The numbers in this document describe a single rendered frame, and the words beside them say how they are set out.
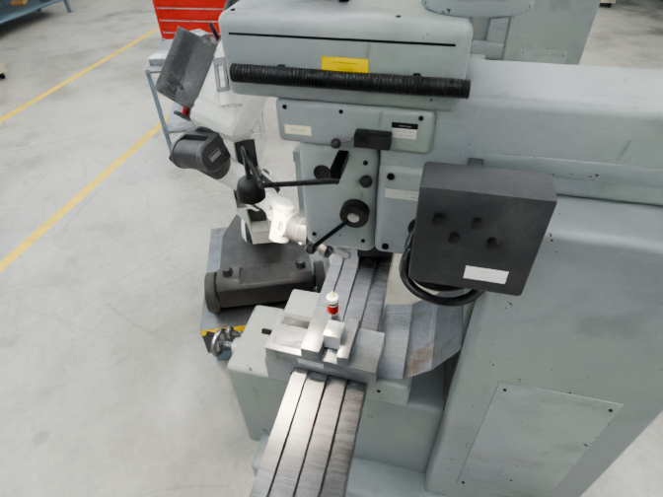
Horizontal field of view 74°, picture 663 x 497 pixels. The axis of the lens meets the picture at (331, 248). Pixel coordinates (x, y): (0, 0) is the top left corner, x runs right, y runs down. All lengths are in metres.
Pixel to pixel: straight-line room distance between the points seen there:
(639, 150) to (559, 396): 0.66
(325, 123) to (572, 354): 0.78
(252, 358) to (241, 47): 1.14
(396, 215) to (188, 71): 0.77
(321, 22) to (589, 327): 0.84
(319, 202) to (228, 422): 1.56
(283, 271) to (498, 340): 1.26
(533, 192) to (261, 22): 0.56
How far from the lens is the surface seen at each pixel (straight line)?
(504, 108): 0.93
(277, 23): 0.91
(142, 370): 2.74
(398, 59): 0.87
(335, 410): 1.36
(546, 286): 1.04
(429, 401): 1.63
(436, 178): 0.72
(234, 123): 1.43
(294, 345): 1.41
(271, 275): 2.16
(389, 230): 1.08
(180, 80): 1.47
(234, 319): 2.26
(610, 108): 0.97
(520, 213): 0.73
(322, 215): 1.12
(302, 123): 0.98
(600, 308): 1.10
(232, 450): 2.36
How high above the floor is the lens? 2.11
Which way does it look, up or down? 42 degrees down
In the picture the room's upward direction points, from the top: 2 degrees counter-clockwise
